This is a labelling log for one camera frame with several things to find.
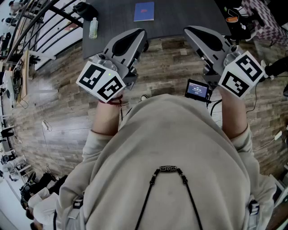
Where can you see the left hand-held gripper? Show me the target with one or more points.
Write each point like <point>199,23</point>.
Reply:
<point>90,78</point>

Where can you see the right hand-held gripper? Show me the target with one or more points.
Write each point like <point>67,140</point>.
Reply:
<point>234,84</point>

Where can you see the blue book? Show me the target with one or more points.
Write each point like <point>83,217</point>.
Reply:
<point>144,12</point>

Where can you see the person's right forearm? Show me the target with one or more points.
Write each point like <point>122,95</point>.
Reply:
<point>232,114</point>

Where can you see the person's left forearm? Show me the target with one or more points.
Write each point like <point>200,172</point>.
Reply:
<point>105,119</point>

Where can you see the clear plastic water bottle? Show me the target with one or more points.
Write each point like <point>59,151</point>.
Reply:
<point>93,28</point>

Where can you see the black printed bag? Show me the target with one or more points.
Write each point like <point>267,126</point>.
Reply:
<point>238,27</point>

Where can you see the small black display screen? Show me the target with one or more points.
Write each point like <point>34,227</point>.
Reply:
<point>198,89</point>

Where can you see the checkered cloth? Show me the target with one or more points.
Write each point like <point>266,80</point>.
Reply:
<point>267,24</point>

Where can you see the black metal railing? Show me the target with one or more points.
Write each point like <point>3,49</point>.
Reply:
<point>33,27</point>

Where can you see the person's beige sweatshirt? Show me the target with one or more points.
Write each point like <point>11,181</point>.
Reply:
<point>168,139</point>

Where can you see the white power adapter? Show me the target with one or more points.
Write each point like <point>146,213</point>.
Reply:
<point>46,125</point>
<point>278,135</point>

